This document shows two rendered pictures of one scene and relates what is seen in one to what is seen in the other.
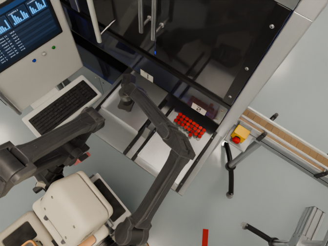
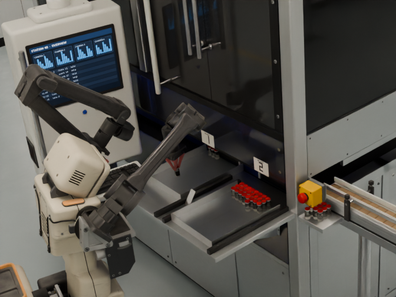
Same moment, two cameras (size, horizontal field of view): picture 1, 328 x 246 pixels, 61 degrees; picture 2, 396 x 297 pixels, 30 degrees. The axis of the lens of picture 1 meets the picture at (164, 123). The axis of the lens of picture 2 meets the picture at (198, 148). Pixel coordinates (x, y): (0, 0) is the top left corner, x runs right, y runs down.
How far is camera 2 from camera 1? 204 cm
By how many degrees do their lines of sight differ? 42
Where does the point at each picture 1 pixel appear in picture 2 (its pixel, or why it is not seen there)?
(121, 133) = (160, 200)
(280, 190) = not seen: outside the picture
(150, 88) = (215, 167)
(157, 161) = (195, 226)
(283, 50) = (286, 21)
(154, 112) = not seen: hidden behind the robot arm
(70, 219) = (67, 152)
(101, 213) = (97, 159)
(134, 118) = (182, 189)
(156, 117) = not seen: hidden behind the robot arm
